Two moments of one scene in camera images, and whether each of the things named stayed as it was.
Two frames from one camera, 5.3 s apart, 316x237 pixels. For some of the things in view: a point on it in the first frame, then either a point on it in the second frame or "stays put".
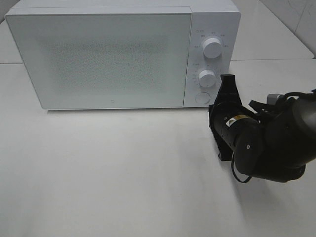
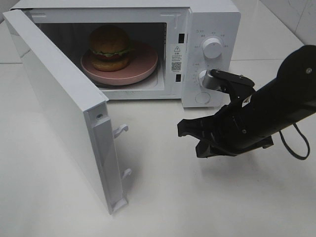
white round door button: [202, 98] stays put
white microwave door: [104, 58] -> [80, 111]
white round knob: [212, 48] stays put
